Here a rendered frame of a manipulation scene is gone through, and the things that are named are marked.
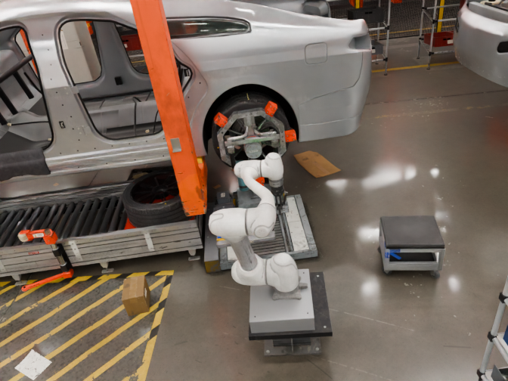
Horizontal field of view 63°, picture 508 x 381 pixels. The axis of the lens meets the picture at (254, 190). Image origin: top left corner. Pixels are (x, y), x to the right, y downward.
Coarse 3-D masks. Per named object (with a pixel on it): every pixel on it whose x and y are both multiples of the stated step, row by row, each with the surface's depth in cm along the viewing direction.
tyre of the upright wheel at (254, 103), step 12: (240, 96) 339; (252, 96) 337; (264, 96) 343; (228, 108) 331; (240, 108) 331; (252, 108) 332; (264, 108) 333; (216, 132) 341; (216, 144) 347; (288, 144) 352
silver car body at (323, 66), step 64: (64, 0) 308; (128, 0) 308; (192, 0) 309; (256, 0) 453; (320, 0) 458; (0, 64) 429; (64, 64) 310; (128, 64) 483; (192, 64) 313; (256, 64) 315; (320, 64) 318; (0, 128) 398; (64, 128) 332; (128, 128) 408; (192, 128) 338; (320, 128) 347
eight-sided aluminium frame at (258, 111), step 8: (240, 112) 329; (248, 112) 325; (256, 112) 325; (264, 112) 325; (232, 120) 328; (272, 120) 330; (224, 128) 330; (280, 128) 334; (280, 136) 338; (224, 144) 343; (280, 144) 342; (224, 152) 342; (280, 152) 346; (224, 160) 346
